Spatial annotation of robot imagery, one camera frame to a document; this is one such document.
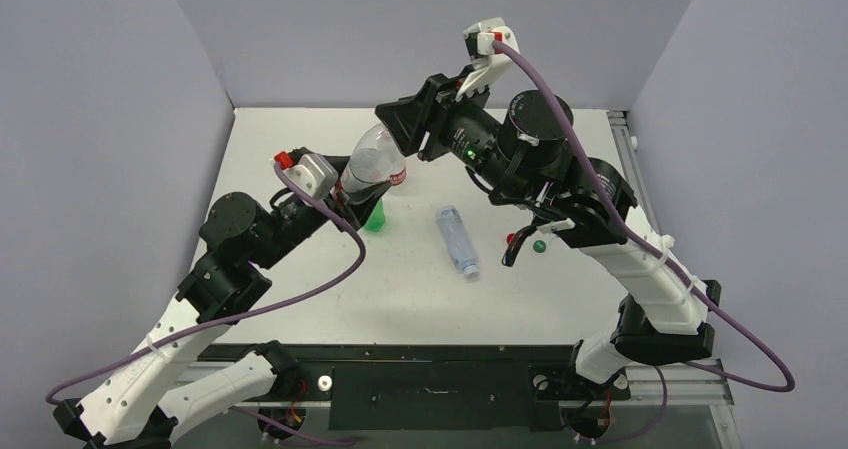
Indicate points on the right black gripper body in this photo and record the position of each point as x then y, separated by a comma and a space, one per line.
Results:
424, 122

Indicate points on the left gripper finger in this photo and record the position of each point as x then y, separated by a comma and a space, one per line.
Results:
358, 205
326, 166

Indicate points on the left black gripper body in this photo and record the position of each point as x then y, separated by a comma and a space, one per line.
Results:
336, 209

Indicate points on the green plastic bottle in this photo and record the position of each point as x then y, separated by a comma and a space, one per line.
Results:
377, 219

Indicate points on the clear bottle red blue label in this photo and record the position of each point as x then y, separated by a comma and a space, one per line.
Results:
373, 160

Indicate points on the clear bottle blue cap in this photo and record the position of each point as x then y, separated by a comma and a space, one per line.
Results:
458, 242

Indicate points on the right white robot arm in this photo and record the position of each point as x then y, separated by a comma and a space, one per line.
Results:
527, 162

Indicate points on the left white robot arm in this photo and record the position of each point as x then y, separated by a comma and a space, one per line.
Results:
140, 403

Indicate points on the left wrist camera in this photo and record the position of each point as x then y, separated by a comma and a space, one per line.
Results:
311, 173

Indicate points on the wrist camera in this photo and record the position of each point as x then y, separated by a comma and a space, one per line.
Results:
488, 62
311, 173

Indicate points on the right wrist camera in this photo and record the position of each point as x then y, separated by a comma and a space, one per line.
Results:
488, 62

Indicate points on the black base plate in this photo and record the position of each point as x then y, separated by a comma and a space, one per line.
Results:
442, 387

